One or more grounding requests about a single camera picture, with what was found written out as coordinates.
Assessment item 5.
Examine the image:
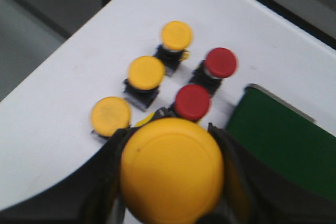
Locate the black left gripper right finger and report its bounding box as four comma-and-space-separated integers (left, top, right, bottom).
207, 123, 335, 223

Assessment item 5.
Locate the red push button middle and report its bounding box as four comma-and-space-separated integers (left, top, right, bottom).
154, 84, 212, 124

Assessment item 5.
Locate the red push button far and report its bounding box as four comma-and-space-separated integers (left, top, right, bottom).
188, 47, 238, 97

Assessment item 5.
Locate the yellow mushroom push button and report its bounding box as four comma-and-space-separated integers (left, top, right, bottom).
120, 118, 224, 223

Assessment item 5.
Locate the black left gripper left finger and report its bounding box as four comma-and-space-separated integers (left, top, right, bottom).
1, 129, 130, 223

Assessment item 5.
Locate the green conveyor belt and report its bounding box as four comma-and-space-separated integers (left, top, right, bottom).
225, 84, 335, 201

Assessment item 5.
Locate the red push button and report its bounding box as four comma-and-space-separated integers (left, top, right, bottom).
188, 47, 238, 97
154, 84, 212, 124

